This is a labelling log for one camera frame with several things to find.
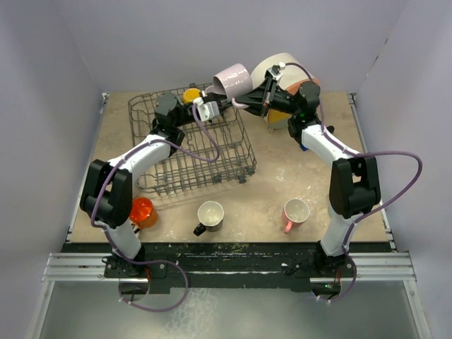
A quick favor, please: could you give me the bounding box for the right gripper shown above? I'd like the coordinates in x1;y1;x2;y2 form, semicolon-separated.
235;77;301;119

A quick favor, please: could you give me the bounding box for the lavender mug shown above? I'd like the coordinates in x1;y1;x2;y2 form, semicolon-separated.
213;63;253;109

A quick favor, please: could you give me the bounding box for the yellow mug black handle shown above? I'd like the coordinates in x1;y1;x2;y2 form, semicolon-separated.
182;88;201;104

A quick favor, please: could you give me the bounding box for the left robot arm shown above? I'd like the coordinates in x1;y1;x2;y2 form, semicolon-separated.
80;93;227;277

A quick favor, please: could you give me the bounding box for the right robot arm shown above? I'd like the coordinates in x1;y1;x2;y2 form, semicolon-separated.
232;74;381;276

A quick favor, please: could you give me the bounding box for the white round drawer cabinet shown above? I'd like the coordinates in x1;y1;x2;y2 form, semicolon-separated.
249;52;321;133

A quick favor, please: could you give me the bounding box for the pink mug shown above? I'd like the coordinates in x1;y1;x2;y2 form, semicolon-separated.
281;198;310;234

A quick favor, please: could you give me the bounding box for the orange mug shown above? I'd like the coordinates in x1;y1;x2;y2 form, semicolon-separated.
129;197;158;230

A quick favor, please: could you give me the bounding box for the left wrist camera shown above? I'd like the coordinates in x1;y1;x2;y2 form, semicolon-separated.
193;97;220;121

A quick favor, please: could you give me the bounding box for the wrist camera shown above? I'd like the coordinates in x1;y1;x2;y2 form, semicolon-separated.
193;97;220;121
266;62;286;83

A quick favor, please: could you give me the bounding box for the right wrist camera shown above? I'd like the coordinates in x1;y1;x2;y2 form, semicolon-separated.
266;62;286;83

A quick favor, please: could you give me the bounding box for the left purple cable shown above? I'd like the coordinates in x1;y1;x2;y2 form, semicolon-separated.
90;104;221;312

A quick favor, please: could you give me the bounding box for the purple cable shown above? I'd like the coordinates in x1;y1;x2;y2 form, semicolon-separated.
282;62;424;305
90;104;221;312

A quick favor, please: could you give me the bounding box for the grey wire dish rack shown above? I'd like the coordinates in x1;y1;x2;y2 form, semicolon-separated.
128;83;257;196

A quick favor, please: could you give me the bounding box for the white mug black handle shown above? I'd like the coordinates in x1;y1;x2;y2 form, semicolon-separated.
194;201;225;237

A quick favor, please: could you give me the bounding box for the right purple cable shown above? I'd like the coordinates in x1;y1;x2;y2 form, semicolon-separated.
282;62;424;305

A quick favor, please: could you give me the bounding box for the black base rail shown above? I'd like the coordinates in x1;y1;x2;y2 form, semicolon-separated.
102;242;357;294

